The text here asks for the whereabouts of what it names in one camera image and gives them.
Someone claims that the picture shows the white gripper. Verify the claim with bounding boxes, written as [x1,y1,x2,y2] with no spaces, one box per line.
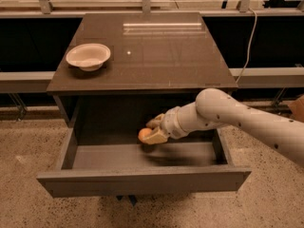
[144,106,188,144]

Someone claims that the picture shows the orange fruit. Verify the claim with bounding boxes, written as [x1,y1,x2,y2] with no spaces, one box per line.
[138,128,152,143]

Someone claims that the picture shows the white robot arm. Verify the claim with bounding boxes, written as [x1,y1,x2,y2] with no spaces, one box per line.
[139,88,304,166]

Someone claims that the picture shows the open grey top drawer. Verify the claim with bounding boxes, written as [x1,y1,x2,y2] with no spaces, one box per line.
[37,120,251,198]

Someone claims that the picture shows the grey drawer cabinet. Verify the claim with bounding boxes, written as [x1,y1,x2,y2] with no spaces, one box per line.
[47,12,238,121]

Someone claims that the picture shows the white bowl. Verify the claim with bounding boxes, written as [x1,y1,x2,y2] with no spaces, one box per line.
[66,44,111,71]

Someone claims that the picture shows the cardboard box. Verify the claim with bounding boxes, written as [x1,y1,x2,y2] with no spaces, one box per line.
[288,95,304,123]

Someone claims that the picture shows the white cable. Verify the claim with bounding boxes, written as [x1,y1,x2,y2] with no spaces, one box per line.
[235,7,258,85]

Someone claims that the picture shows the metal railing frame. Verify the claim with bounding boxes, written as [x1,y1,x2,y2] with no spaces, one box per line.
[0,0,304,88]

